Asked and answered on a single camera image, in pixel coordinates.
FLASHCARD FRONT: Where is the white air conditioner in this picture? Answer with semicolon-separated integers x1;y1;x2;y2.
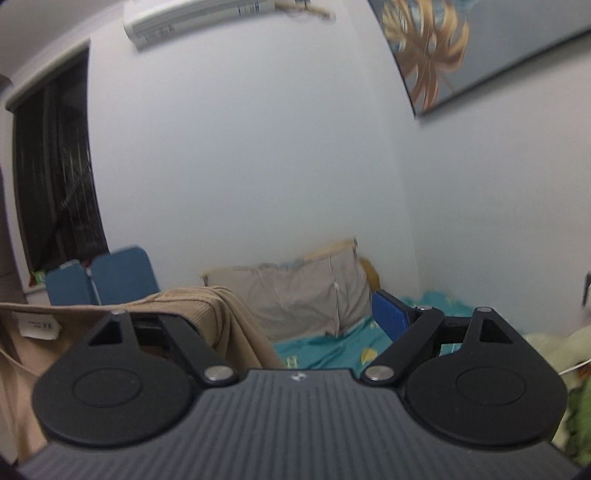
123;0;274;49

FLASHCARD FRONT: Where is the gold leaf wall painting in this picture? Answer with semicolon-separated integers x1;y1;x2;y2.
370;0;590;116

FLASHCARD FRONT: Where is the grey pillow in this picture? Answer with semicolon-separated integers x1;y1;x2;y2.
201;249;374;343

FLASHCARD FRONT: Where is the dark window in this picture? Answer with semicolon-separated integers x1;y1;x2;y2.
6;49;108;276

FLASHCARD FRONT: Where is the tan t-shirt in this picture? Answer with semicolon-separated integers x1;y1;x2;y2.
1;286;283;462

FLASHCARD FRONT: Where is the turquoise patterned bed sheet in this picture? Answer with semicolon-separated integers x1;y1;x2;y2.
271;290;525;379

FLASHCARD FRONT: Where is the green plush toy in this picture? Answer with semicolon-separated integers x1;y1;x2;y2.
565;380;591;467

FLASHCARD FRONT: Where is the blue covered chair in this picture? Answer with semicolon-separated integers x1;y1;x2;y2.
45;246;160;306

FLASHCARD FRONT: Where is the pale green fleece blanket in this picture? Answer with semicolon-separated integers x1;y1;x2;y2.
523;324;591;458

